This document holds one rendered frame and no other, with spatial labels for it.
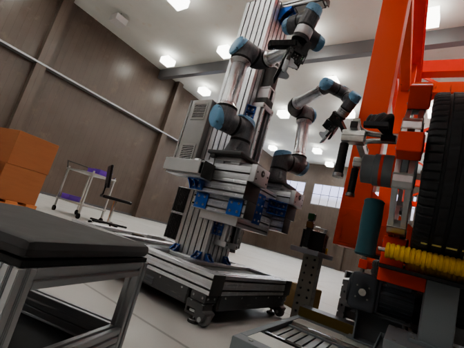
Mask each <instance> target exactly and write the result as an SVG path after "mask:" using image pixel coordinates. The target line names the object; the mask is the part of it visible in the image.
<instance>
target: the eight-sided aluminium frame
mask: <svg viewBox="0 0 464 348"><path fill-rule="evenodd" d="M425 113H426V110H418V109H407V111H406V113H405V117H404V118H403V121H402V124H401V128H400V131H411V132H423V131H424V125H425V123H424V119H425ZM414 115H418V117H417V118H414ZM402 162H403V160H402V159H396V163H395V168H394V172H393V174H392V179H391V197H390V204H389V216H388V219H387V227H386V233H387V234H388V236H392V237H394V236H396V237H399V238H401V239H406V236H407V225H408V220H409V216H410V213H411V209H412V196H413V192H414V189H413V184H414V176H415V173H414V170H415V165H416V161H413V160H410V161H409V168H408V173H404V172H401V171H400V170H401V166H402ZM398 189H399V192H398ZM401 189H404V190H405V196H404V201H403V202H402V198H403V190H401ZM397 194H398V199H397ZM396 200H397V201H396ZM399 215H402V216H401V220H398V217H399Z"/></svg>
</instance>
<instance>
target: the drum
mask: <svg viewBox="0 0 464 348"><path fill-rule="evenodd" d="M409 161H410V160H406V159H403V162H402V166H401V170H400V171H401V172H404V173H408V168H409ZM395 163H396V155H383V154H376V155H368V154H364V155H363V157H362V162H361V164H360V175H359V177H360V182H362V183H368V184H371V185H372V186H381V187H387V188H391V183H392V174H393V172H394V168H395ZM417 170H418V161H416V165H415V170H414V173H415V176H414V184H413V189H414V187H415V183H416V175H417Z"/></svg>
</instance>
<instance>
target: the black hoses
mask: <svg viewBox="0 0 464 348"><path fill-rule="evenodd" d="M394 119H395V117H394V114H392V113H390V114H387V113H379V114H375V115H373V114H370V115H369V116H368V117H367V119H366V121H364V122H363V127H364V128H377V129H378V130H379V131H380V132H381V133H382V135H381V136H380V140H381V141H382V142H396V135H393V127H394Z"/></svg>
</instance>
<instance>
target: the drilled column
mask: <svg viewBox="0 0 464 348"><path fill-rule="evenodd" d="M322 259H323V258H319V257H316V256H313V255H309V254H306V253H304V255H303V259H302V265H301V268H300V274H299V278H298V283H297V287H296V292H295V296H294V299H293V305H292V309H291V315H290V317H292V316H296V315H298V311H299V308H300V306H302V305H308V306H310V307H313V302H314V298H315V294H316V289H317V285H318V278H319V275H320V269H321V265H322Z"/></svg>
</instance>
